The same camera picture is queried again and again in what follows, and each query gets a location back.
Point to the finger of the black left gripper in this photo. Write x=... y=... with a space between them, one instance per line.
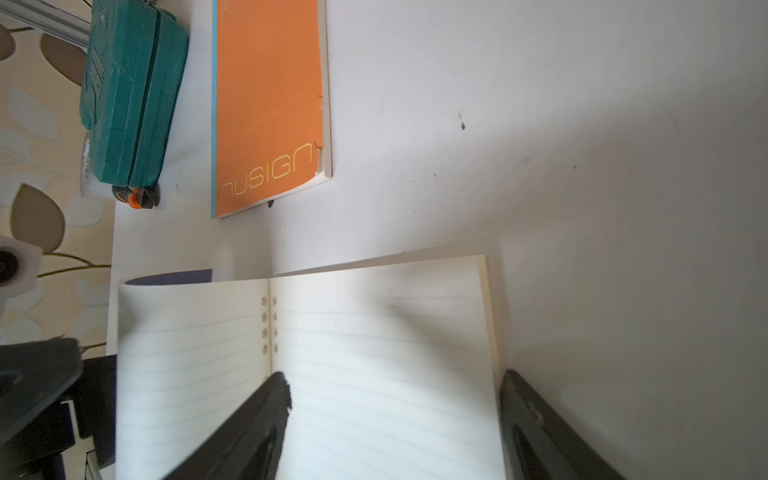
x=33 y=376

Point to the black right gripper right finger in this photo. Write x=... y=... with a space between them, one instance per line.
x=540 y=444

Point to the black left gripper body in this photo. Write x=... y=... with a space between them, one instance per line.
x=87 y=410

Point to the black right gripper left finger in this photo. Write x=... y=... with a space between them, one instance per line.
x=249 y=444

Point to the purple cover notebook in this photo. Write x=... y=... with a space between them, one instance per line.
x=393 y=370

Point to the orange cover notebook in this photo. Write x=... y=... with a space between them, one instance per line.
x=271 y=114

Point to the orange black pliers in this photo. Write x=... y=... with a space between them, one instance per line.
x=138 y=198

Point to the clear tape roll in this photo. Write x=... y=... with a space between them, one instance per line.
x=90 y=186

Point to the green plastic tool case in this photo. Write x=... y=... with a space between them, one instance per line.
x=134 y=66

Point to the aluminium cage frame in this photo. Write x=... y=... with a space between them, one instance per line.
x=49 y=19

